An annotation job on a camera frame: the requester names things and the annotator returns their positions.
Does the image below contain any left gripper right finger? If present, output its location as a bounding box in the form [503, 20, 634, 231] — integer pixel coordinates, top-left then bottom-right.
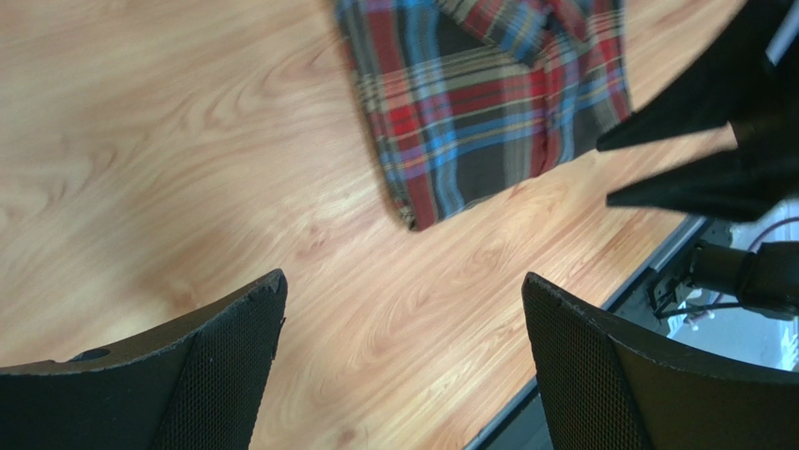
[522, 273, 798, 449]

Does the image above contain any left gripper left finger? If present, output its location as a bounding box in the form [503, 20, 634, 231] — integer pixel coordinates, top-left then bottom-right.
[1, 269, 288, 449]

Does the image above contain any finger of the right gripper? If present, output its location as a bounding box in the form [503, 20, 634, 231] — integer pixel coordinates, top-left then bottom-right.
[606, 127, 798, 223]
[596, 1, 792, 151]

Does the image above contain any red brown plaid shirt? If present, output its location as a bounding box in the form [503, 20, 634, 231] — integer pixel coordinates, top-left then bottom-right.
[334, 0, 631, 231]

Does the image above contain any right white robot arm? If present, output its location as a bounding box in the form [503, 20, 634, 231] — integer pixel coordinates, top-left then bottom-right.
[596, 1, 798, 320]

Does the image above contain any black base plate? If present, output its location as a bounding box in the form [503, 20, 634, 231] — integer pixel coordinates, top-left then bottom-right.
[464, 212, 799, 450]

